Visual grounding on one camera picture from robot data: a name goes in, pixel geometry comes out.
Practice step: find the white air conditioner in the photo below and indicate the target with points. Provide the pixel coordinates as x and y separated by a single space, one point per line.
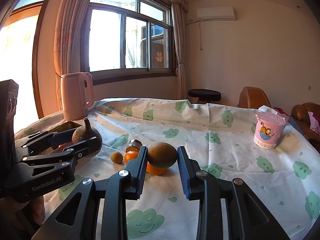
216 13

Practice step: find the cloud print tablecloth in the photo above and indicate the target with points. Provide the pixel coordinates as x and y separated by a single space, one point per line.
225 155

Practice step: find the brown framed window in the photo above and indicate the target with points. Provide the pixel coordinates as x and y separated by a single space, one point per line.
107 37

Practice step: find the narrow beige curtain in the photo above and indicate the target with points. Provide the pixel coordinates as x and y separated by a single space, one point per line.
178 42

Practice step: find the pale window sticker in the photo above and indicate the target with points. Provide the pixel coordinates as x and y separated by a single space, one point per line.
159 56

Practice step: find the white paper napkin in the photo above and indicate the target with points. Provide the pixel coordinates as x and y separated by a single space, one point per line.
266 109

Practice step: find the pink floral blanket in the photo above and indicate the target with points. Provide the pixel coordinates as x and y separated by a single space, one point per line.
315 122

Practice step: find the pink metal tin box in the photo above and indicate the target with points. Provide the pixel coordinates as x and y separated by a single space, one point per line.
71 125

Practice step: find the brown leather armchair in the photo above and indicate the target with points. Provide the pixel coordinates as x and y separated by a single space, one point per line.
252 97

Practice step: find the pink cartoon cup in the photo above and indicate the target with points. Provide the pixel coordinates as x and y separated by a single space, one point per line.
266 135

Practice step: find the long patterned beige curtain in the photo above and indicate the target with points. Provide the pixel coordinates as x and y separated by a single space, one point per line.
67 30

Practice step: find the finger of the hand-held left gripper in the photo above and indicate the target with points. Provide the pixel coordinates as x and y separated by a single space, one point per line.
85 147
62 136

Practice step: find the small brown round fruit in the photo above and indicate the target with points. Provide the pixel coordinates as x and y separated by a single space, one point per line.
116 158

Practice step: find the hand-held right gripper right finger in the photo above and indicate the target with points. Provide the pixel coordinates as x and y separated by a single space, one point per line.
182 172

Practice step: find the large rough orange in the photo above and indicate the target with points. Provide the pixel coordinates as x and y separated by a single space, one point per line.
156 171

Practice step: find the black round stool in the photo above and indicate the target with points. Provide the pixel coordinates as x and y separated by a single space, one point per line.
204 95

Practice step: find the brown pear-shaped taro root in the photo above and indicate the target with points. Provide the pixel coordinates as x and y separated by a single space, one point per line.
85 135

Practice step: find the blue denim cloth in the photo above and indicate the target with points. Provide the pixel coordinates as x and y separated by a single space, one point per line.
295 125

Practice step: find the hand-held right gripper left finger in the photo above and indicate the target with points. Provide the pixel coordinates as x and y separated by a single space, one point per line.
142 176

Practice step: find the pink electric kettle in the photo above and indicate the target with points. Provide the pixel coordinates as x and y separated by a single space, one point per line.
75 95

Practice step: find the wooden balcony door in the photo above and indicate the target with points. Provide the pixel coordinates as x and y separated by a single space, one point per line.
37 67

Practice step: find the small smooth orange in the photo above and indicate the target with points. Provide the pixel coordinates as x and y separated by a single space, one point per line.
130 157

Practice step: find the person's left hand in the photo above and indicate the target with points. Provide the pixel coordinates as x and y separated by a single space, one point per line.
36 208

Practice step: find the brown leather sofa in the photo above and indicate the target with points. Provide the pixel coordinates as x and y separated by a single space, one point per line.
302 112

